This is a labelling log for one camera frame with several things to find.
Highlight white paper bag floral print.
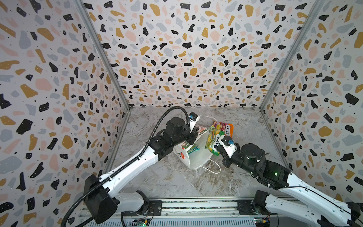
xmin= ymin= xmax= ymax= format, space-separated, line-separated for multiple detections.
xmin=173 ymin=125 xmax=221 ymax=174

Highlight green Fox's candy bag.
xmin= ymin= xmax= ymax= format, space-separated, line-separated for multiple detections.
xmin=205 ymin=126 xmax=226 ymax=156

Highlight orange pink Fox's candy bag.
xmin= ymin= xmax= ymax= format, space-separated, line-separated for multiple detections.
xmin=213 ymin=121 xmax=234 ymax=137

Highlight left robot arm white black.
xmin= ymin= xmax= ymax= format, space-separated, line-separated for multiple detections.
xmin=84 ymin=112 xmax=200 ymax=224

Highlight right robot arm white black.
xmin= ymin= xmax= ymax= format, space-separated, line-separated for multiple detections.
xmin=215 ymin=140 xmax=363 ymax=227

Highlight green snack packets in bag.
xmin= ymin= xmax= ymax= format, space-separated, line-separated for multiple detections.
xmin=187 ymin=144 xmax=199 ymax=154

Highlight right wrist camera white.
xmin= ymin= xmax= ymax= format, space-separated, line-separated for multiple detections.
xmin=220 ymin=136 xmax=237 ymax=158

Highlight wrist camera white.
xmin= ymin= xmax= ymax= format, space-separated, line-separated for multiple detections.
xmin=188 ymin=112 xmax=200 ymax=133
xmin=220 ymin=136 xmax=237 ymax=158

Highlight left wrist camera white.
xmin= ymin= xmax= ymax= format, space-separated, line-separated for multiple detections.
xmin=188 ymin=112 xmax=200 ymax=133

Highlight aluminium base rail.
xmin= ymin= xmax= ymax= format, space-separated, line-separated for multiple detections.
xmin=76 ymin=195 xmax=313 ymax=227

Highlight black corrugated cable conduit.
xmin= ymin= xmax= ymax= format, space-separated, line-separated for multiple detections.
xmin=60 ymin=106 xmax=190 ymax=227

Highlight aluminium corner post left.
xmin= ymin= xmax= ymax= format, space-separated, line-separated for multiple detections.
xmin=72 ymin=0 xmax=131 ymax=111

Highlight aluminium corner post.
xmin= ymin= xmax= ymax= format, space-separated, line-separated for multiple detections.
xmin=259 ymin=0 xmax=327 ymax=111
xmin=72 ymin=0 xmax=131 ymax=111

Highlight aluminium corner post right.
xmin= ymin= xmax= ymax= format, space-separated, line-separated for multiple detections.
xmin=259 ymin=0 xmax=327 ymax=111

